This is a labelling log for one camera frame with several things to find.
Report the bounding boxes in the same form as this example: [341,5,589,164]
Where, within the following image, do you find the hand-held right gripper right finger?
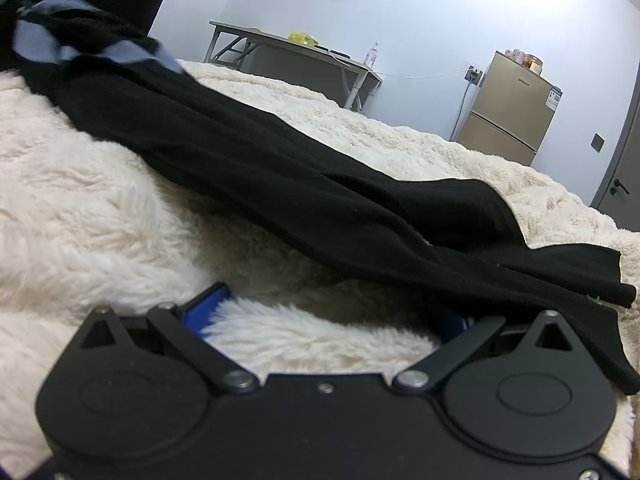
[391,305,576,392]

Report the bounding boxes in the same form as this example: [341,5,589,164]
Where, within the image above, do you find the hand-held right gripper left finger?
[77,282,258,393]

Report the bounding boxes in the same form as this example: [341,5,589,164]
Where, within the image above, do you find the black and blue pants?
[0,0,640,396]

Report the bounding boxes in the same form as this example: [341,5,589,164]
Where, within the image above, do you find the cream fluffy blanket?
[0,57,640,480]

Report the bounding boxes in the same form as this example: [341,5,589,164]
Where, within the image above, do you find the gold fridge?
[452,50,563,168]

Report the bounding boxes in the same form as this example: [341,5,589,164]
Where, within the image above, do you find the grey door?
[590,105,640,233]

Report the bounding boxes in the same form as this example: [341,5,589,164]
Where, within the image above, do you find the grey folding table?
[205,20,385,113]

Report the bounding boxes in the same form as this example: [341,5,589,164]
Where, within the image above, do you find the grey fridge cable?
[450,80,475,142]

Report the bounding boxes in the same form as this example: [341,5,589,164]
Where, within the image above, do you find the white charging cable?
[327,49,471,82]

